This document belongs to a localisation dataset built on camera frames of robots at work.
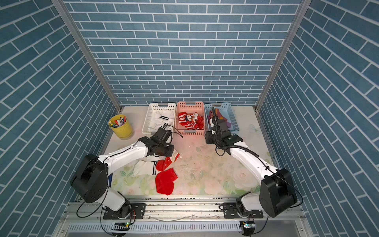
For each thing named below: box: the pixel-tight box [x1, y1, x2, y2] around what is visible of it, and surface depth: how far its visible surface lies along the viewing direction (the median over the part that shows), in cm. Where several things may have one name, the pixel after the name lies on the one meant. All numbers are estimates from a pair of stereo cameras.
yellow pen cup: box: [108, 114, 133, 139], surface depth 98 cm
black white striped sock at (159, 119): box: [149, 109, 174, 130], surface depth 114 cm
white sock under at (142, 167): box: [132, 159, 158, 176], surface depth 89 cm
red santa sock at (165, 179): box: [154, 149, 181, 196], surface depth 85 cm
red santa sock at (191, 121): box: [178, 111, 204, 130], surface depth 108 cm
